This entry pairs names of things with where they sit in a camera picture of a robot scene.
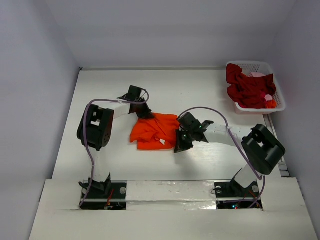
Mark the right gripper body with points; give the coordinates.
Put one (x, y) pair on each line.
(181, 139)

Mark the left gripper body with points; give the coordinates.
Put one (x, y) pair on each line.
(138, 106)

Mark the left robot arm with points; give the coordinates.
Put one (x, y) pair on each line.
(95, 128)

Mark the orange t shirt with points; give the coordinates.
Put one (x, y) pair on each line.
(153, 134)

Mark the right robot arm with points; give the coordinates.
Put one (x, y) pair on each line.
(259, 147)

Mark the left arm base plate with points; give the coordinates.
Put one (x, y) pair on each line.
(111, 196)

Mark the dark red t shirt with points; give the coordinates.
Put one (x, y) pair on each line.
(241, 87)

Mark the white plastic basket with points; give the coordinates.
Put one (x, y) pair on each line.
(264, 68)

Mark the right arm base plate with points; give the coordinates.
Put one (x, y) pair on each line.
(229, 199)

